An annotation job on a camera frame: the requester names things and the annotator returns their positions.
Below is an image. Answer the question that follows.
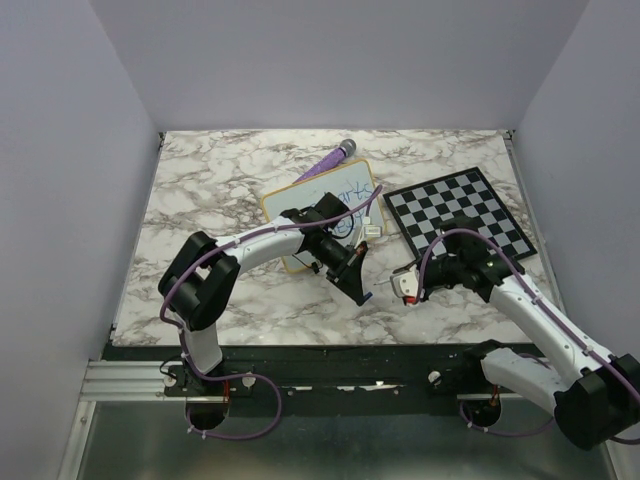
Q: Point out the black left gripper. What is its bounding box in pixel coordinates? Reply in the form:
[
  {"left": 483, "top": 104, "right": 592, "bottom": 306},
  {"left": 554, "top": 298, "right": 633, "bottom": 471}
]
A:
[{"left": 313, "top": 233, "right": 367, "bottom": 306}]

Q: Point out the yellow framed whiteboard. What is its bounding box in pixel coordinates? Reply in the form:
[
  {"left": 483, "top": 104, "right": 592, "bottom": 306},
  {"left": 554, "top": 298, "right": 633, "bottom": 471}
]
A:
[{"left": 261, "top": 158, "right": 386, "bottom": 274}]

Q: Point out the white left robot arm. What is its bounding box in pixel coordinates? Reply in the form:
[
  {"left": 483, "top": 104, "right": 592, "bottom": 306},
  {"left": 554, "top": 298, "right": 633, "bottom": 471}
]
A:
[{"left": 158, "top": 193, "right": 371, "bottom": 395}]

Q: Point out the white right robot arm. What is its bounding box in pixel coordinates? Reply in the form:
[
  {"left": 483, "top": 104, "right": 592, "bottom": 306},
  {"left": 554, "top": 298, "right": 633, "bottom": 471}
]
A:
[{"left": 392, "top": 216, "right": 639, "bottom": 450}]

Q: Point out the black white chessboard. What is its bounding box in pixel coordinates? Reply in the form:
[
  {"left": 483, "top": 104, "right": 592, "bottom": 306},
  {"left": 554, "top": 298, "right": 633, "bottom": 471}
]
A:
[{"left": 383, "top": 167, "right": 537, "bottom": 260}]

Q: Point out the purple glitter microphone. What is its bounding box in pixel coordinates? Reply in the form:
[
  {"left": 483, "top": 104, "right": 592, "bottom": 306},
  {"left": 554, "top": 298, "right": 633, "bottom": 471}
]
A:
[{"left": 296, "top": 138, "right": 357, "bottom": 183}]

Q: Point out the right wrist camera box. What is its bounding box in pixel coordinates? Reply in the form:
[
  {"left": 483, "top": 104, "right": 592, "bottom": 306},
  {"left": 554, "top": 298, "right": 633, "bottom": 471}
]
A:
[{"left": 390, "top": 264, "right": 422, "bottom": 305}]

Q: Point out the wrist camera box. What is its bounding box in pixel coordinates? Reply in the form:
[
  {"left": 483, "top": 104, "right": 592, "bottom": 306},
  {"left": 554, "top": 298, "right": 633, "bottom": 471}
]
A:
[
  {"left": 353, "top": 216, "right": 383, "bottom": 244},
  {"left": 390, "top": 264, "right": 422, "bottom": 305}
]

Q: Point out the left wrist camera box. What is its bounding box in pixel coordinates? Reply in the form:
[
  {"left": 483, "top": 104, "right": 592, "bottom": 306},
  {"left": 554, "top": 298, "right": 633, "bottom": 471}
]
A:
[{"left": 353, "top": 216, "right": 383, "bottom": 244}]

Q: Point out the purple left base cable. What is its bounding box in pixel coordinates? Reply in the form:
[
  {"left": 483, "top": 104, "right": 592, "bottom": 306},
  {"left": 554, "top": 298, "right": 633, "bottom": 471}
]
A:
[{"left": 185, "top": 372, "right": 284, "bottom": 441}]

